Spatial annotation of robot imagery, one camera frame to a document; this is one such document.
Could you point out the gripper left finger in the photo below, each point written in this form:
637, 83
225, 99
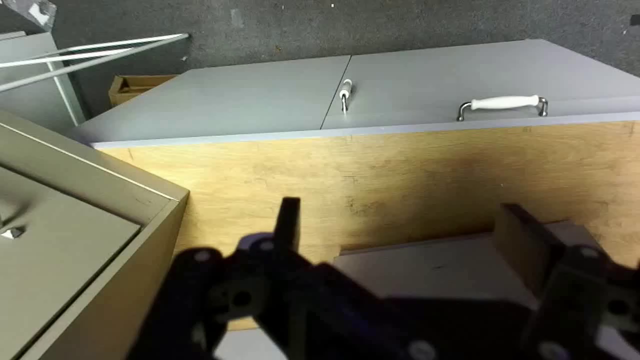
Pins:
280, 285

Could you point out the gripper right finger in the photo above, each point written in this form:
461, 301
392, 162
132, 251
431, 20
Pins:
575, 300

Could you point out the beige metal filing cabinet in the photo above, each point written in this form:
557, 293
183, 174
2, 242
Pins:
125, 280

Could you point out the wooden cabinet with grey doors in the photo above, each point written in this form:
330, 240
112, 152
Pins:
400, 180

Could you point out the grey cabinet door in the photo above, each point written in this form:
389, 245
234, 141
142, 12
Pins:
225, 102
450, 75

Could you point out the beige filing cabinet drawer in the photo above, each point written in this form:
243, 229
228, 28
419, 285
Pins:
55, 270

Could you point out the grey metal cabinet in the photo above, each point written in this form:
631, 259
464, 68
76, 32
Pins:
30, 95

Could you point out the grey board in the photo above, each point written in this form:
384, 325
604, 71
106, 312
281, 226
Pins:
440, 265

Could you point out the cardboard box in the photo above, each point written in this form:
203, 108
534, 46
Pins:
135, 86

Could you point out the white rod stand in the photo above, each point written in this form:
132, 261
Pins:
100, 52

